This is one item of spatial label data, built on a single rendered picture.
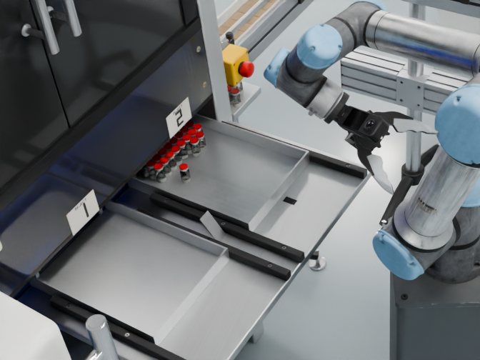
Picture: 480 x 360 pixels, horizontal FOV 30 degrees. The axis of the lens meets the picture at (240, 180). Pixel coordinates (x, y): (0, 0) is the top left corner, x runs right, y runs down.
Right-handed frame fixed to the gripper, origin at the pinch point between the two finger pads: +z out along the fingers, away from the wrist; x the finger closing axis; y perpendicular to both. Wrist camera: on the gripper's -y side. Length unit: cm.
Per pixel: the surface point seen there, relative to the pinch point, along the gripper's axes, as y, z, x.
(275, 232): 18.2, -12.9, 27.0
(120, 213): 30, -43, 44
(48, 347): -79, -37, 53
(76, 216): 10, -49, 48
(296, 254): 9.9, -7.6, 28.3
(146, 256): 19, -32, 47
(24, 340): -79, -40, 54
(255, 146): 39.4, -26.3, 12.6
